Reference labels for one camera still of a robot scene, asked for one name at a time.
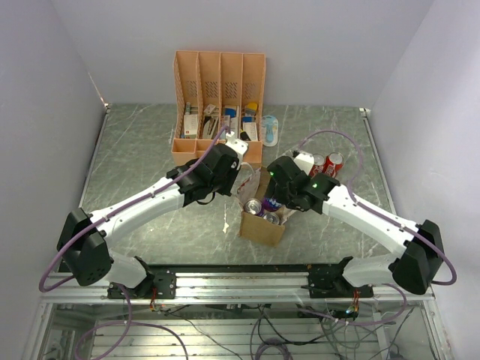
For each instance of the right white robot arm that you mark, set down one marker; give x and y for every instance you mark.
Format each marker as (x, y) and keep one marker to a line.
(414, 250)

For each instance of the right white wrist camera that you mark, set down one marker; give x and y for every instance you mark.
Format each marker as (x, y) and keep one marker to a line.
(304, 161)

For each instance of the blue packaged razor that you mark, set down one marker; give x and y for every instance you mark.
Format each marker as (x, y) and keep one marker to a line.
(269, 130)

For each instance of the small white card box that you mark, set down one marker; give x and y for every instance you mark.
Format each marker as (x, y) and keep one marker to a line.
(250, 128)

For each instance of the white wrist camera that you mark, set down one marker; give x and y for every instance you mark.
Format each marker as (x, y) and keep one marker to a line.
(238, 145)
(304, 161)

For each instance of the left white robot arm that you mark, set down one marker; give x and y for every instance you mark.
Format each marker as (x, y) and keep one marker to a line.
(84, 240)

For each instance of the peach plastic file organizer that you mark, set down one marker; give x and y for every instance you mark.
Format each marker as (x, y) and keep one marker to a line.
(217, 84)

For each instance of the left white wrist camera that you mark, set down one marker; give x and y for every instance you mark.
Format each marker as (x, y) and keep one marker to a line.
(238, 145)

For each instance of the aluminium mounting rail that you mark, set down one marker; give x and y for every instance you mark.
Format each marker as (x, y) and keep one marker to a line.
(262, 283)

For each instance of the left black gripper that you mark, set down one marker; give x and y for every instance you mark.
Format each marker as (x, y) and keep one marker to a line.
(233, 171)

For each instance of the white stationery box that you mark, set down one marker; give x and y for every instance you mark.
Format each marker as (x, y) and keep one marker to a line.
(190, 126)

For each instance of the red cola can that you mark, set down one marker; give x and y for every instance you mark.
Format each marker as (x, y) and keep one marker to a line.
(318, 164)
(333, 164)

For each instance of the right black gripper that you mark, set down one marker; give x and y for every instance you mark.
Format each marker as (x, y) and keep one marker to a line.
(274, 191)

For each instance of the patterned canvas tote bag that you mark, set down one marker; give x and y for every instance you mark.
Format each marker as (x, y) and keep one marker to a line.
(255, 228)

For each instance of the purple fanta can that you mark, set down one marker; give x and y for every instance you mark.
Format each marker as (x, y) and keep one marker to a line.
(272, 218)
(253, 207)
(270, 204)

